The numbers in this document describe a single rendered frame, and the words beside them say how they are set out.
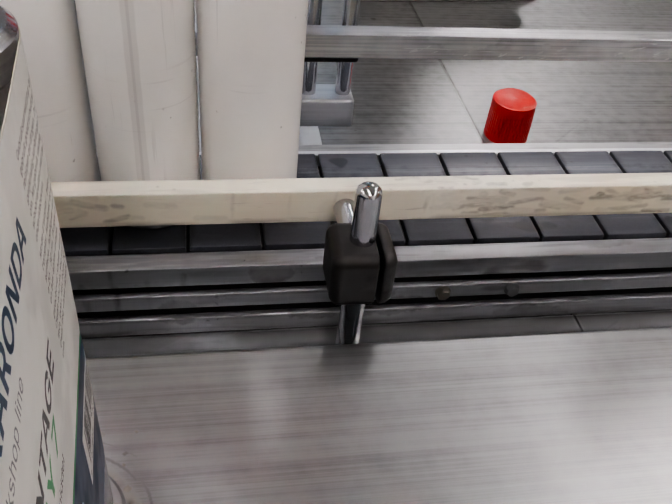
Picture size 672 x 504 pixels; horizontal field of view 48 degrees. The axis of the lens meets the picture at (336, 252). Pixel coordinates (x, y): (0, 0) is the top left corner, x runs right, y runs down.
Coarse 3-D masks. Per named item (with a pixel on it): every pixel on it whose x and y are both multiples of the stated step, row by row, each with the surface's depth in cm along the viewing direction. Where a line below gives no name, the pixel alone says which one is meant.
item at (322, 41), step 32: (320, 32) 39; (352, 32) 40; (384, 32) 40; (416, 32) 40; (448, 32) 41; (480, 32) 41; (512, 32) 42; (544, 32) 42; (576, 32) 42; (608, 32) 43; (640, 32) 43
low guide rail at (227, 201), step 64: (64, 192) 35; (128, 192) 35; (192, 192) 36; (256, 192) 36; (320, 192) 37; (384, 192) 38; (448, 192) 38; (512, 192) 39; (576, 192) 39; (640, 192) 40
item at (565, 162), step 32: (320, 160) 45; (352, 160) 45; (384, 160) 46; (416, 160) 46; (448, 160) 46; (480, 160) 47; (512, 160) 47; (544, 160) 47; (576, 160) 48; (608, 160) 48; (640, 160) 48; (224, 224) 40; (256, 224) 40; (288, 224) 40; (320, 224) 40; (416, 224) 41; (448, 224) 41; (480, 224) 42; (512, 224) 42; (544, 224) 42; (576, 224) 42; (608, 224) 43; (640, 224) 43
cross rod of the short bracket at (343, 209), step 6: (336, 204) 37; (342, 204) 37; (348, 204) 37; (336, 210) 37; (342, 210) 37; (348, 210) 37; (336, 216) 37; (342, 216) 36; (348, 216) 36; (336, 222) 37; (342, 222) 36; (348, 222) 36
